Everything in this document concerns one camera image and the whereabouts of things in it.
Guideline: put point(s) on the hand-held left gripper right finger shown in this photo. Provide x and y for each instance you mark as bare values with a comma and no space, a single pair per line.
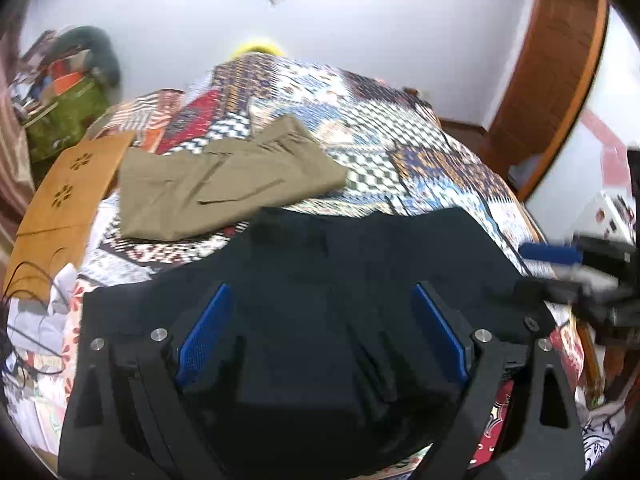
440,331

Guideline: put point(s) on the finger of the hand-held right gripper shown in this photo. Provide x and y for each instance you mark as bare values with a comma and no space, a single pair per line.
545,291
550,253

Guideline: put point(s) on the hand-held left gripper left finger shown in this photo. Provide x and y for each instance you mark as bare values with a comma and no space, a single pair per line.
205,335

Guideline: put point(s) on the black pants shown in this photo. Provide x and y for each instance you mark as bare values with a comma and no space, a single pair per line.
325,285

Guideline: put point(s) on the khaki pants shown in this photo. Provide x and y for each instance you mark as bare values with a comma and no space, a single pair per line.
225,180

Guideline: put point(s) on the patchwork blanket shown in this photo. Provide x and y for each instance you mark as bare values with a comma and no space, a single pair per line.
425,160

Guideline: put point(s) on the wooden door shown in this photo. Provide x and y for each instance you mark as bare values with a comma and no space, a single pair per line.
545,85

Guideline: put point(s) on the wooden lap desk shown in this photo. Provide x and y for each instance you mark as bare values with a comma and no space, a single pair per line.
65,210

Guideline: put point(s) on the striped orange patterned cloth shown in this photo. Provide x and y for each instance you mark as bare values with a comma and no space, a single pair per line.
145,115

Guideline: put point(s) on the green storage bag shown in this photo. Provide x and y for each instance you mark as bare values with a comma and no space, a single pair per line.
60,120

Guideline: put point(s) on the striped red curtain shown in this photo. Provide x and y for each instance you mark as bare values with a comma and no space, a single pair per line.
12,160

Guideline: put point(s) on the yellow foam tube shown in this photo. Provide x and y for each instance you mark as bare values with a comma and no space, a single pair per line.
260,46

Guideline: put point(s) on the pile of clothes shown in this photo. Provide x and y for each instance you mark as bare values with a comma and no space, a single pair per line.
40,70

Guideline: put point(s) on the grey plush pillow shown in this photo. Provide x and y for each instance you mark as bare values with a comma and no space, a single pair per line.
95,40

